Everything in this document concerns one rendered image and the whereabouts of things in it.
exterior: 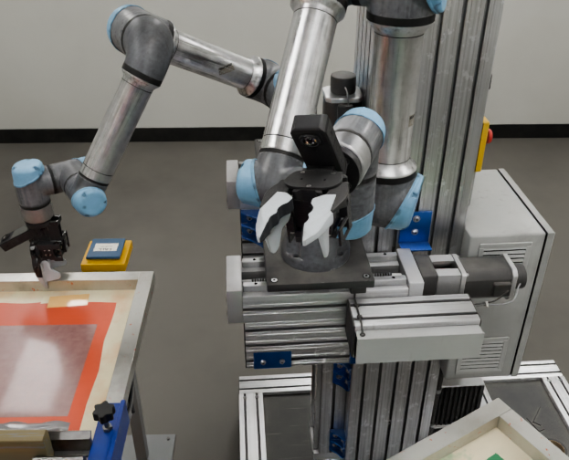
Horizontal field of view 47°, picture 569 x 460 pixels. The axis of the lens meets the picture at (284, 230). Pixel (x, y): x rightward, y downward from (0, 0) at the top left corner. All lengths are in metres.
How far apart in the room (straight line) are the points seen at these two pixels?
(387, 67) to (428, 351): 0.59
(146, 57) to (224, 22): 3.18
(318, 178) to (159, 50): 0.82
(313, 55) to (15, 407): 1.01
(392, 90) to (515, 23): 3.85
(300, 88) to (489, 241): 0.73
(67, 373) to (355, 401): 0.80
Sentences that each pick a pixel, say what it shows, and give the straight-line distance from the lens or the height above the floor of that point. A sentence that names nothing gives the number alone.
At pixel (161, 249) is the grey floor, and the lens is 3.74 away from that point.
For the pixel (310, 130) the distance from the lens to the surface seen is 0.77.
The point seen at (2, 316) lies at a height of 0.97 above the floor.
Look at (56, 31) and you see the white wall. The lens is 4.92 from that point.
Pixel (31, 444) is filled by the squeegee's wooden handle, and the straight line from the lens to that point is 1.38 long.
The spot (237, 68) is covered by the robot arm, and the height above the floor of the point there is 1.50.
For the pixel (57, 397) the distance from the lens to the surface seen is 1.58.
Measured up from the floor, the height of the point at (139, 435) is 0.15.
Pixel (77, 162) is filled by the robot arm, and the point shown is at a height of 1.33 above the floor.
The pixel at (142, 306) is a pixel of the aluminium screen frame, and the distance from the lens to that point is 1.72.
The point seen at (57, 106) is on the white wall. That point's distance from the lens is 5.11.
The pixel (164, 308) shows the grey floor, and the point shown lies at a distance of 3.31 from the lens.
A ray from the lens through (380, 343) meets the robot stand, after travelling 1.36.
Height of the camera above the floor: 2.06
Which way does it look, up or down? 32 degrees down
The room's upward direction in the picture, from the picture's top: straight up
